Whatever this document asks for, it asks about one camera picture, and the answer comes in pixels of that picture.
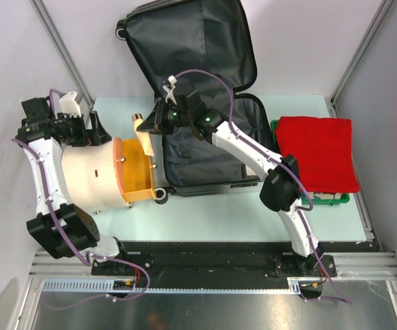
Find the teal cream sock towel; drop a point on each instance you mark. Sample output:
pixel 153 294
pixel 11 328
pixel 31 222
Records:
pixel 325 196

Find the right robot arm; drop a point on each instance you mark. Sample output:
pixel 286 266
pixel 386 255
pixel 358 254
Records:
pixel 281 190

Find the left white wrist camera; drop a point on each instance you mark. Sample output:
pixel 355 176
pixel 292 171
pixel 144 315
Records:
pixel 70 104

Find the beige wooden block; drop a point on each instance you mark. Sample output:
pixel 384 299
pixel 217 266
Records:
pixel 143 137

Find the beige drum with orange lid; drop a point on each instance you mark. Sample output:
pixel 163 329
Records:
pixel 113 175

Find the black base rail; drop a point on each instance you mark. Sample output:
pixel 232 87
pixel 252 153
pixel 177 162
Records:
pixel 224 265

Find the red cloth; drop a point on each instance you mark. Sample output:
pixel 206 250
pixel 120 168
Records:
pixel 323 150

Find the green plastic tray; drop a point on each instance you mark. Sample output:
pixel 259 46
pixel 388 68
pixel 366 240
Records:
pixel 345 196

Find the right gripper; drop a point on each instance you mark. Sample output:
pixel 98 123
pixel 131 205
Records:
pixel 155 122

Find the white black space suitcase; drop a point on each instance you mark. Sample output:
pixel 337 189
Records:
pixel 207 44

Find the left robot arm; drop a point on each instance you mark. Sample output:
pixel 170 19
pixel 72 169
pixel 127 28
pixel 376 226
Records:
pixel 59 226

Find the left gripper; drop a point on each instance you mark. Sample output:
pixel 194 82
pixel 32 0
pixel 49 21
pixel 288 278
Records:
pixel 97 134

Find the grey slotted cable duct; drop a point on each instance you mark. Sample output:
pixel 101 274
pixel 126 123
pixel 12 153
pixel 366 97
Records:
pixel 119 286

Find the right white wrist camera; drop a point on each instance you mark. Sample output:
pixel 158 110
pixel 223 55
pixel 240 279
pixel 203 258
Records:
pixel 169 86

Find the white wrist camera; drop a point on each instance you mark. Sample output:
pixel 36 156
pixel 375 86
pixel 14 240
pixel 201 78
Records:
pixel 169 86
pixel 70 104

